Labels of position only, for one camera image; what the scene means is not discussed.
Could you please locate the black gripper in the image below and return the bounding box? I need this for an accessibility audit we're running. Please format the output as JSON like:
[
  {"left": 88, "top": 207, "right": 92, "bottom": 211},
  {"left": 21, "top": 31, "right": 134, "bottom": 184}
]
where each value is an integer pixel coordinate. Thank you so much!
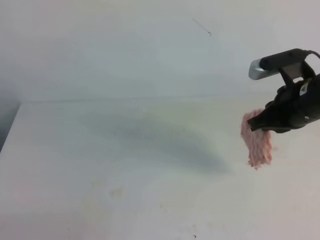
[{"left": 247, "top": 79, "right": 320, "bottom": 133}]

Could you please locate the pink striped rag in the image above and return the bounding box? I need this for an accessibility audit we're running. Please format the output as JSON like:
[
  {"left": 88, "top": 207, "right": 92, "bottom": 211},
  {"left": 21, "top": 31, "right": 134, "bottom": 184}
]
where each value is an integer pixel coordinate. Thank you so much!
[{"left": 240, "top": 108, "right": 272, "bottom": 170}]

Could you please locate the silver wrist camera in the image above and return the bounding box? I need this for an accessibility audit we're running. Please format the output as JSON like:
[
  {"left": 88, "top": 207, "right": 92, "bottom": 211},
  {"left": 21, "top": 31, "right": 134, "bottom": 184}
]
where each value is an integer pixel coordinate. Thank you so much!
[{"left": 248, "top": 48, "right": 320, "bottom": 86}]

